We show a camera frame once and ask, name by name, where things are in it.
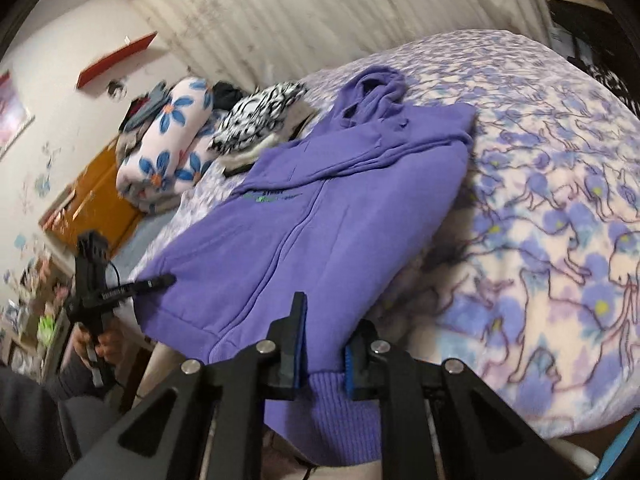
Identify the rolled blue flower blanket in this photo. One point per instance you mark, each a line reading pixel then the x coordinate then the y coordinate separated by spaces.
pixel 160 160

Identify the blue stool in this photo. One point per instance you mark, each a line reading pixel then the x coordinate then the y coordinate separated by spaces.
pixel 627 440

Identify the purple zip hoodie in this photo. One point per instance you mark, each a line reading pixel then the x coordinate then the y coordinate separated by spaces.
pixel 310 240

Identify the blue denim garment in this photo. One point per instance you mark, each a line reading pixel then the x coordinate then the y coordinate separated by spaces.
pixel 155 97

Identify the red wall shelf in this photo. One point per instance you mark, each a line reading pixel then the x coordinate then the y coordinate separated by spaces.
pixel 115 60

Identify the cluttered side table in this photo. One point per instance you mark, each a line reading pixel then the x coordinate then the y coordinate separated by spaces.
pixel 30 320

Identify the black white printed garment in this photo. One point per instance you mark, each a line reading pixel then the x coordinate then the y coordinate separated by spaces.
pixel 250 115

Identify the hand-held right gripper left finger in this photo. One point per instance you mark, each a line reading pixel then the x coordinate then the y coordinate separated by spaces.
pixel 298 340

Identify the person's left hand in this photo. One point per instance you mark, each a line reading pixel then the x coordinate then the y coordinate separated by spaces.
pixel 110 347

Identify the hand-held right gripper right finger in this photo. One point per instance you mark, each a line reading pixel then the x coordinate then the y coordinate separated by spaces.
pixel 350 375

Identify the purple cat print blanket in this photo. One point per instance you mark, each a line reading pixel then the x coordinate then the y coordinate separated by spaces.
pixel 550 210

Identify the black white patterned cloth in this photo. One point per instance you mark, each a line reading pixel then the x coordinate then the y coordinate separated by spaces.
pixel 615 85

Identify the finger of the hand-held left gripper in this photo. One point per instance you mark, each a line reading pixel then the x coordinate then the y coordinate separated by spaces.
pixel 155 282

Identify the grey bed sheet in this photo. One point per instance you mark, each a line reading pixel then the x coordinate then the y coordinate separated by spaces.
pixel 145 235

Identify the white patterned curtain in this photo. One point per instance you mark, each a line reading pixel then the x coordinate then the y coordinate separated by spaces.
pixel 300 10

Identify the doll face wall sticker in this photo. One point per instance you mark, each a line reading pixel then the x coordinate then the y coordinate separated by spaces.
pixel 116 88

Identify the blue flower wall stickers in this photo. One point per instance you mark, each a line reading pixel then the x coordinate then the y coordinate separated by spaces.
pixel 42 185

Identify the orange wooden headboard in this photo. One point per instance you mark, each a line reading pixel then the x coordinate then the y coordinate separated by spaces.
pixel 100 200

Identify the dark red garment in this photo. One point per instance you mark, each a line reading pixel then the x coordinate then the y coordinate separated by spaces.
pixel 142 107

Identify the beige folded garment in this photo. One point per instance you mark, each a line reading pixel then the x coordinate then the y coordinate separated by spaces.
pixel 299 119

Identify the person's left forearm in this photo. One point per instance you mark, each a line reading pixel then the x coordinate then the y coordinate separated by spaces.
pixel 50 410

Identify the pink wall poster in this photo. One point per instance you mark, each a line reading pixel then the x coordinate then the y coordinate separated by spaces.
pixel 12 115

